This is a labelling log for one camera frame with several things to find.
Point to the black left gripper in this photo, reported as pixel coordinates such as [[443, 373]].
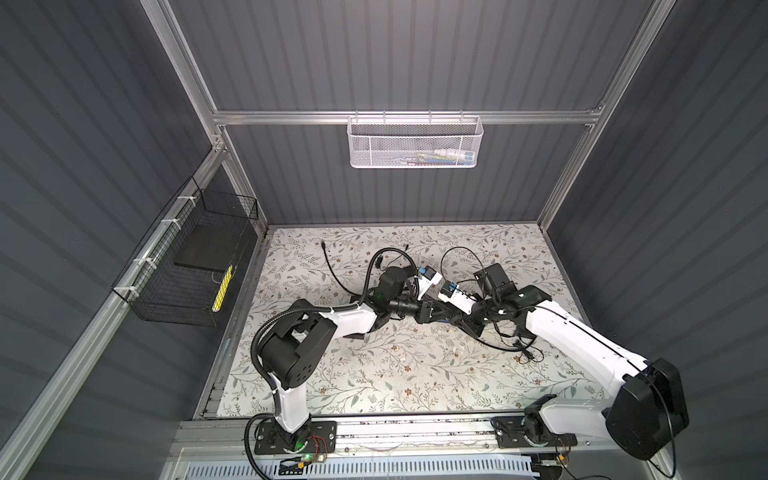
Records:
[[425, 310]]

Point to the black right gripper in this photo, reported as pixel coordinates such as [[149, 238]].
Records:
[[469, 325]]

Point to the black network switch box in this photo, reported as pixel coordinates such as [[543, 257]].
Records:
[[448, 313]]

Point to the black power adapter with cable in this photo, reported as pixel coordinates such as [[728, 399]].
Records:
[[527, 351]]

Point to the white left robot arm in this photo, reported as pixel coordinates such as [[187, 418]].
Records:
[[287, 348]]

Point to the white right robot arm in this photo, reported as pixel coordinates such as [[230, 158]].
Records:
[[644, 407]]

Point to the items in white basket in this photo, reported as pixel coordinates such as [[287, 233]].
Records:
[[449, 158]]

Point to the yellow striped tool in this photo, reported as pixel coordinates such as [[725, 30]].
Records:
[[222, 290]]

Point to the black foam pad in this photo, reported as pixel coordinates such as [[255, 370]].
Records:
[[208, 248]]

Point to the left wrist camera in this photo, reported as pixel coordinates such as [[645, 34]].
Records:
[[426, 278]]

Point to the small black adapter with cable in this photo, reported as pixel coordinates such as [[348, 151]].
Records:
[[384, 262]]

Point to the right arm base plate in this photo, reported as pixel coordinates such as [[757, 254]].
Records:
[[519, 431]]

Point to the white slotted cable duct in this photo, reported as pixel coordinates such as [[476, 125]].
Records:
[[494, 466]]

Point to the white wire mesh basket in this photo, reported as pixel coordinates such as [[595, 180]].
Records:
[[375, 142]]

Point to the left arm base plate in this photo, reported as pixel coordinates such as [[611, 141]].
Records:
[[315, 437]]

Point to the black wire wall basket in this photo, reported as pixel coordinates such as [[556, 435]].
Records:
[[187, 271]]

